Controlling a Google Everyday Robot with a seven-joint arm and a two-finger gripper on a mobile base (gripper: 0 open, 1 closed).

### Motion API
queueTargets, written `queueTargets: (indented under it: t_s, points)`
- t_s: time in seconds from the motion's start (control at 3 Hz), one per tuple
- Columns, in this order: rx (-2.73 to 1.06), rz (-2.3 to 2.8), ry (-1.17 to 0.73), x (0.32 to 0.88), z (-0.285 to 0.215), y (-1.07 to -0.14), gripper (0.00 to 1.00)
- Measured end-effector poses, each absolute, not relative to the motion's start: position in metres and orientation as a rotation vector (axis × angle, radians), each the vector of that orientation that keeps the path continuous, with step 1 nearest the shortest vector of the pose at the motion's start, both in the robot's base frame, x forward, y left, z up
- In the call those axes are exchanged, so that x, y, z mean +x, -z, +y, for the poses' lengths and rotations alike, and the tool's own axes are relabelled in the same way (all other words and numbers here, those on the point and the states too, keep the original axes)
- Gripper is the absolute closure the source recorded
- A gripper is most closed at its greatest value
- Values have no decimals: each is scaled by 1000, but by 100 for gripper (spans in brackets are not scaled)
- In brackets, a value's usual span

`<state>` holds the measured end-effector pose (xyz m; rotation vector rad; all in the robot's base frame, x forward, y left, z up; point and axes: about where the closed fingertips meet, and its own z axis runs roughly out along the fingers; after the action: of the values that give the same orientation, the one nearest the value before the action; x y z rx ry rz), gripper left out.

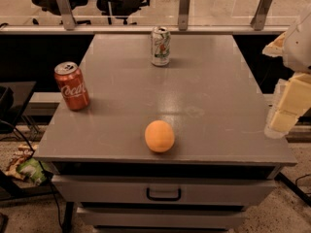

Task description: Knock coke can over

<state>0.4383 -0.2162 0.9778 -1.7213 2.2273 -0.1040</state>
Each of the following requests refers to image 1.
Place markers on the white green soda can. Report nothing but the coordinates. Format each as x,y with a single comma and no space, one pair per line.
160,46

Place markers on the metal rail bracket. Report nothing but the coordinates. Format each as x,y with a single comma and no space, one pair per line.
65,10
183,15
259,19

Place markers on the middle metal rail bracket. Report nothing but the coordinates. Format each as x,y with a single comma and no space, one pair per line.
183,15

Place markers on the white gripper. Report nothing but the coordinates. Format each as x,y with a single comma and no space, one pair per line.
299,50

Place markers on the upper drawer with handle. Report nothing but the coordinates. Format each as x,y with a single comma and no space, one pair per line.
181,191

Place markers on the lower grey drawer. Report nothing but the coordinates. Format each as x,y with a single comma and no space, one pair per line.
160,218

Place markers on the green snack bag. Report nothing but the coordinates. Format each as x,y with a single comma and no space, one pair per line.
36,171

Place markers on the right metal rail bracket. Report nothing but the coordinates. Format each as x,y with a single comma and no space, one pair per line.
259,19

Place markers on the left metal rail bracket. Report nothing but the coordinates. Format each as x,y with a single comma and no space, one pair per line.
65,10

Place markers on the grey drawer cabinet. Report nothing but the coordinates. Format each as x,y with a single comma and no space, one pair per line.
176,149

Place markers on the black office chair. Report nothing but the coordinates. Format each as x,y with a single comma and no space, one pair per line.
97,0

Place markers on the brown snack bag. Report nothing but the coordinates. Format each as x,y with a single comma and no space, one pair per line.
23,153

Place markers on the black side table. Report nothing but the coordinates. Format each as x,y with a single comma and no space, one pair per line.
13,102

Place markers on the red Coca-Cola can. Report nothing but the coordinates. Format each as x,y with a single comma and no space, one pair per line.
71,84

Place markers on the orange fruit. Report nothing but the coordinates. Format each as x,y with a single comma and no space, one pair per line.
159,136

